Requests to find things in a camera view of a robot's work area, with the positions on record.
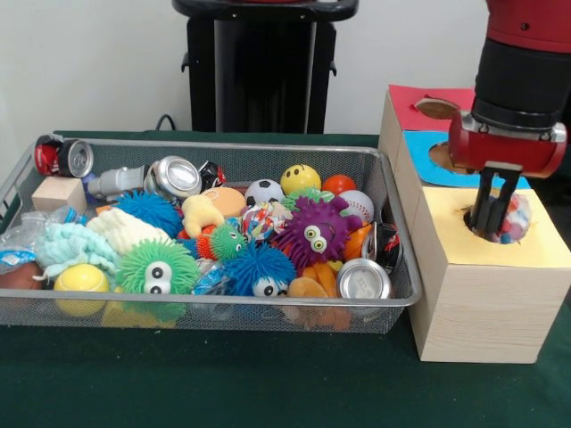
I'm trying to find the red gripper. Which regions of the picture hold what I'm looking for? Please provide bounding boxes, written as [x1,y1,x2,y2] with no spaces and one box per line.
[448,111,568,240]

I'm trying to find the polka dot cloth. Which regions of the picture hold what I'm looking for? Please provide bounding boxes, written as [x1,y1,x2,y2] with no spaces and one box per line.
[485,191,533,245]

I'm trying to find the wooden box with three holes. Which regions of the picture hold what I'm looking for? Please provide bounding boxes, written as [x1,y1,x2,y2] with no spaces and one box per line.
[377,83,571,365]

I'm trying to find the metal mesh bin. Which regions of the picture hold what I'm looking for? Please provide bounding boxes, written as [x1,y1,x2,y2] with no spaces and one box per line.
[0,137,424,334]

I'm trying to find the white baseball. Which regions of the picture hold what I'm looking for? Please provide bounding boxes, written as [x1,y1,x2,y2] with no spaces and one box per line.
[338,190,376,223]

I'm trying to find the orange ball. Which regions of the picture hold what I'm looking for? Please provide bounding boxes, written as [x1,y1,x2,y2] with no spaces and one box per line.
[321,175,358,196]

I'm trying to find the purple spiky monster toy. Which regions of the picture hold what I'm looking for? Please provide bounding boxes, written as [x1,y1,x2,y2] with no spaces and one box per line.
[272,195,363,268]

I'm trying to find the yellow smiley ball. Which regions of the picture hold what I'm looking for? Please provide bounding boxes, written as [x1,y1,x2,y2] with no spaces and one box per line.
[279,163,322,196]

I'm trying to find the small soccer ball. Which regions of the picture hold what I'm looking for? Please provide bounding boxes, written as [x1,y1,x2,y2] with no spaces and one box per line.
[244,178,286,207]

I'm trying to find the blue puffer ball with eyes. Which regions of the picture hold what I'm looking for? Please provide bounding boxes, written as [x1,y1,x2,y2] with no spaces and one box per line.
[222,243,298,298]

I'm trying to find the plain blue puffer ball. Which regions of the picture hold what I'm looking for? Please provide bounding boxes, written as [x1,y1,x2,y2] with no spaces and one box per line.
[114,190,184,237]

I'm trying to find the green spiky puffer toy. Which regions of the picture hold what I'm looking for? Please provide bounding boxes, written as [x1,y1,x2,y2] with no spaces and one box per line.
[114,238,202,295]

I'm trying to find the yellow tennis ball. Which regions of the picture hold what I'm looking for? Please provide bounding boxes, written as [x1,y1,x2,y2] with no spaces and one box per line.
[53,262,111,317]

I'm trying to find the mint green cloth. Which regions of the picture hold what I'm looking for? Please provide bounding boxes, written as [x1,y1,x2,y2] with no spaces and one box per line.
[34,222,120,280]

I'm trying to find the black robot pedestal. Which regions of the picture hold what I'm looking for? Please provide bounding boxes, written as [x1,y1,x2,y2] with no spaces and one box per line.
[171,0,360,134]

